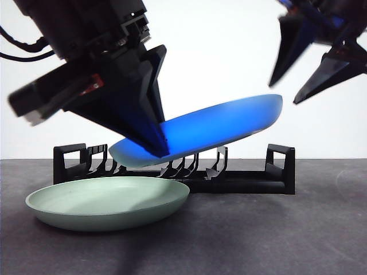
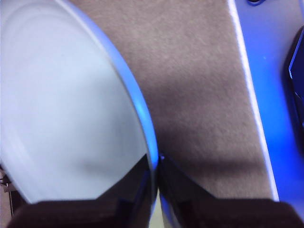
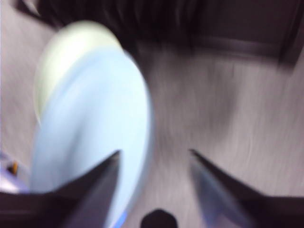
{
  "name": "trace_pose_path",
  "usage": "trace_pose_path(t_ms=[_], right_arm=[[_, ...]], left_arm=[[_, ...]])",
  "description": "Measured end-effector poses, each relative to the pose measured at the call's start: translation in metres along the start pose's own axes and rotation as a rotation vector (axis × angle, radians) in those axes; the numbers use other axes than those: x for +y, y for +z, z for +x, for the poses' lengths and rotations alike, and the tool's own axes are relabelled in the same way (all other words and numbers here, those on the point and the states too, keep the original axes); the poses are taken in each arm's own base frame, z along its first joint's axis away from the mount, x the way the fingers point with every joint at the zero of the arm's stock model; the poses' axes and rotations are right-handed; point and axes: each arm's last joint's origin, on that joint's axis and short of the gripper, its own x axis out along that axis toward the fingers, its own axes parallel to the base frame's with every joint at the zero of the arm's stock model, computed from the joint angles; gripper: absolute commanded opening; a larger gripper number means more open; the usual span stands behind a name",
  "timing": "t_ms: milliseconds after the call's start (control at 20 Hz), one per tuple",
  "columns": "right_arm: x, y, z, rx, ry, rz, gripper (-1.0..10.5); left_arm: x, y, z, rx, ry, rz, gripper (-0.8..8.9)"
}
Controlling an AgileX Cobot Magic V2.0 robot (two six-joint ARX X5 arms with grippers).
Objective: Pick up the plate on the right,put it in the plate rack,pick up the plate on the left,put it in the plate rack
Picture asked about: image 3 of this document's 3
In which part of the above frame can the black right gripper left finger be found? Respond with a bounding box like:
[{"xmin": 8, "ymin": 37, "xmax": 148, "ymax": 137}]
[{"xmin": 0, "ymin": 150, "xmax": 121, "ymax": 228}]

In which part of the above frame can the black plate rack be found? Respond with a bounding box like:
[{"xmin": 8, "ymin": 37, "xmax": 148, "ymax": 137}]
[{"xmin": 14, "ymin": 0, "xmax": 304, "ymax": 69}]

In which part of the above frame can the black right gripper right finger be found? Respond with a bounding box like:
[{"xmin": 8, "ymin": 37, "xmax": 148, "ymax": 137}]
[{"xmin": 189, "ymin": 149, "xmax": 304, "ymax": 228}]

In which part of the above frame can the pale green plate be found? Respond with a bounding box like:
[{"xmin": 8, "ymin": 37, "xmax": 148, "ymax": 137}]
[{"xmin": 34, "ymin": 20, "xmax": 124, "ymax": 126}]

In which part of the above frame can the light blue plate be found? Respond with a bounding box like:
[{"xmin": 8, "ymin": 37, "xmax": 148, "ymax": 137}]
[{"xmin": 29, "ymin": 52, "xmax": 152, "ymax": 228}]

